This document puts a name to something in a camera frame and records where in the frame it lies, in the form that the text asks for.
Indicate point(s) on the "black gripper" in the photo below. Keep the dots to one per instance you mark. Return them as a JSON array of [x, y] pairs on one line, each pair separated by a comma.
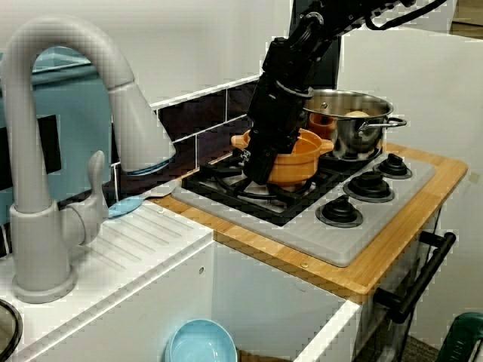
[[275, 117]]

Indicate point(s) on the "orange plastic toy pot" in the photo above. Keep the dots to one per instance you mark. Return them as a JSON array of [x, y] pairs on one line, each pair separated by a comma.
[[294, 166]]

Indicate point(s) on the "stainless steel cooking pot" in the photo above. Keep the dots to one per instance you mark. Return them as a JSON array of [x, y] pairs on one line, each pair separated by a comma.
[[358, 139]]

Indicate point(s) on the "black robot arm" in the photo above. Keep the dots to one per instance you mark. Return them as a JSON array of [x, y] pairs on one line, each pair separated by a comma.
[[298, 56]]

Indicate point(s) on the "black burner grate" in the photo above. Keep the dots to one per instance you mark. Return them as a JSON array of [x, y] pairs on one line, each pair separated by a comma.
[[226, 188]]

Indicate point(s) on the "black stove knob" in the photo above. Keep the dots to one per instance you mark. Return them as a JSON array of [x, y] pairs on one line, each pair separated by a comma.
[[368, 184], [339, 213], [392, 166]]

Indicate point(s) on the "yellow potato food piece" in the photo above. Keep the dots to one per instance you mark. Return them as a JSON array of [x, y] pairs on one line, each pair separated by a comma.
[[356, 114]]

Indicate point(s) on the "grey toy stove plate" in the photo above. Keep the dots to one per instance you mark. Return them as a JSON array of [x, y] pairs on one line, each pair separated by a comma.
[[320, 241]]

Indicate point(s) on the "black upright panel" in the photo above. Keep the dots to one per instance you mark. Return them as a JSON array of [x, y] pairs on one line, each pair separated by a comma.
[[335, 71]]

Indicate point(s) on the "white sink cabinet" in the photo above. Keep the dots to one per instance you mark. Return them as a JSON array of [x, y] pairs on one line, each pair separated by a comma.
[[264, 301]]

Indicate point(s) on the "blue spatula utensil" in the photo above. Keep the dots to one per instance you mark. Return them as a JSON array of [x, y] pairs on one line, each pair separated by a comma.
[[124, 206]]

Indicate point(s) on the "light blue bowl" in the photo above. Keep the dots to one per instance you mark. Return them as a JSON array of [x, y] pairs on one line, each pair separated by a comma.
[[200, 343]]

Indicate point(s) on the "teal box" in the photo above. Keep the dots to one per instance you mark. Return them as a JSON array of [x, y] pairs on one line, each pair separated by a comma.
[[75, 113]]

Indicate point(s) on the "grey toy faucet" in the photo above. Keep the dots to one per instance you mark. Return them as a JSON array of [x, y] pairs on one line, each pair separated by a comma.
[[37, 226]]

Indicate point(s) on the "green clamp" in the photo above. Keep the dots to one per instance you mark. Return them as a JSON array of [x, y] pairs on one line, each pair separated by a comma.
[[464, 339]]

